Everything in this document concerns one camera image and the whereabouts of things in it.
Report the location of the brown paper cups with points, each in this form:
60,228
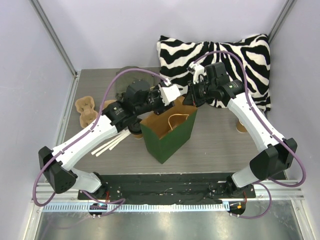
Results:
240,127

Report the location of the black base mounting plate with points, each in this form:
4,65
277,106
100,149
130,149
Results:
171,189

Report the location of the aluminium front rail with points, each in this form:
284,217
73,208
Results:
265,192

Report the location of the white paper straw middle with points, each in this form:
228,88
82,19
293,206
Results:
108,142

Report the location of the brown pulp cup carrier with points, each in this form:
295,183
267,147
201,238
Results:
85,106
107,103

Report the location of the white paper straw upper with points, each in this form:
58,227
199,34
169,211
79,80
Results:
119,140

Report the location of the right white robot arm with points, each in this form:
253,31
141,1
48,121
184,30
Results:
212,82

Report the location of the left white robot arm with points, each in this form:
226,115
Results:
58,163

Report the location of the white paper straw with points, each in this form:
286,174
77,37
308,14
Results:
119,140
105,149
108,142

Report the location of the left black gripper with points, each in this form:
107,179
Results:
158,107

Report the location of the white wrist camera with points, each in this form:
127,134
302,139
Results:
168,91
198,72

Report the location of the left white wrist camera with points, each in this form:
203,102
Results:
168,91

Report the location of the brown paper coffee cup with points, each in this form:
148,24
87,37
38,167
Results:
138,135

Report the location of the olive green folded cloth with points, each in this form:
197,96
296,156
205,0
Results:
128,78

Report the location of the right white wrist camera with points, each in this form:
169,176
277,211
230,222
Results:
198,72

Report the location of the green paper gift bag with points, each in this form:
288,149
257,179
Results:
166,133

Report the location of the white paper straw lower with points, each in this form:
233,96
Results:
105,149

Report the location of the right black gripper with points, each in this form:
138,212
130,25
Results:
191,94

